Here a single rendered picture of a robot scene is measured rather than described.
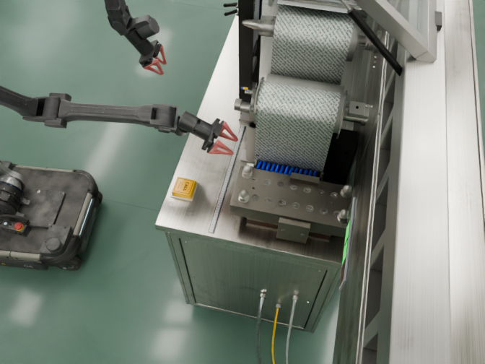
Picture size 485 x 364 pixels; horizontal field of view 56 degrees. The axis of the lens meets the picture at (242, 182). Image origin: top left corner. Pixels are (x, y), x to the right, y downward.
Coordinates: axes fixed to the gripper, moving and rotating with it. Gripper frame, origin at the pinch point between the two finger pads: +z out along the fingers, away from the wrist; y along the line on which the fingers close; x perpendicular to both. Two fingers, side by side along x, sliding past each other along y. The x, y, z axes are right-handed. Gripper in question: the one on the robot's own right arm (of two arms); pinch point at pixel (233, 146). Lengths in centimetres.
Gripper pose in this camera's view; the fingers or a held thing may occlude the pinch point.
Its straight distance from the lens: 152.4
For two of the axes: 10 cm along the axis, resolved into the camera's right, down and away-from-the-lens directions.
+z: 8.6, 4.4, 2.7
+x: 4.5, -4.0, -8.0
